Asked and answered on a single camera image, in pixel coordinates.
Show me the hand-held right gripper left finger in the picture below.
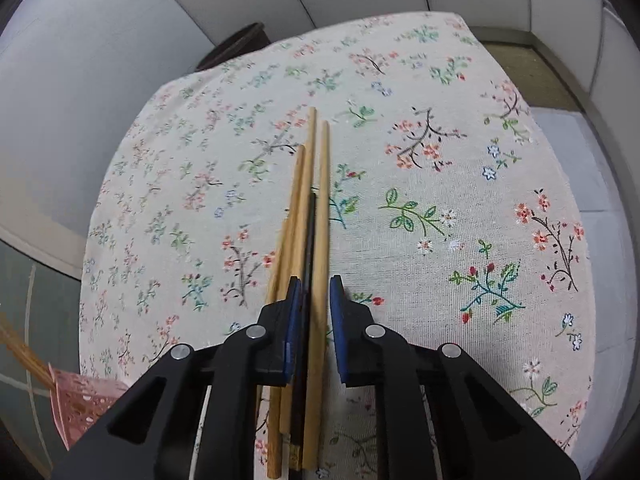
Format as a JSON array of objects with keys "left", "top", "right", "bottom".
[{"left": 50, "top": 275, "right": 306, "bottom": 480}]

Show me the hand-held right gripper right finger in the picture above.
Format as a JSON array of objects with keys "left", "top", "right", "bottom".
[{"left": 327, "top": 274, "right": 583, "bottom": 480}]

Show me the wooden chopstick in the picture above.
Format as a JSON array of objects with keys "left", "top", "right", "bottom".
[
  {"left": 265, "top": 145, "right": 307, "bottom": 478},
  {"left": 254, "top": 216, "right": 292, "bottom": 433},
  {"left": 301, "top": 120, "right": 331, "bottom": 471},
  {"left": 278, "top": 106, "right": 319, "bottom": 435}
]

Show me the black chopstick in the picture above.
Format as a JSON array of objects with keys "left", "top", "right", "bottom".
[{"left": 289, "top": 191, "right": 319, "bottom": 471}]

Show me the pink perforated plastic basket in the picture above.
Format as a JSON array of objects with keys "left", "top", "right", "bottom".
[{"left": 47, "top": 365, "right": 131, "bottom": 451}]

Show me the bundle of wooden chopsticks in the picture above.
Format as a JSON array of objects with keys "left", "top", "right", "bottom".
[{"left": 0, "top": 312, "right": 56, "bottom": 391}]

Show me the floral tablecloth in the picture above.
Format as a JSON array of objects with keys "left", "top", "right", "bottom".
[{"left": 77, "top": 10, "right": 598, "bottom": 480}]

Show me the frosted glass sliding door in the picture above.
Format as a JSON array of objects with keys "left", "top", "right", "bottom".
[{"left": 0, "top": 240, "right": 81, "bottom": 461}]

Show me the brown trash bin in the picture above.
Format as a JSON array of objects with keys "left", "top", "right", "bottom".
[{"left": 195, "top": 22, "right": 271, "bottom": 72}]

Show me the brown floor mat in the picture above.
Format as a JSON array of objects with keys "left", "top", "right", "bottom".
[{"left": 482, "top": 40, "right": 581, "bottom": 108}]

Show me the white door frame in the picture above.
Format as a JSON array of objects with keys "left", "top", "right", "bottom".
[{"left": 0, "top": 170, "right": 88, "bottom": 281}]

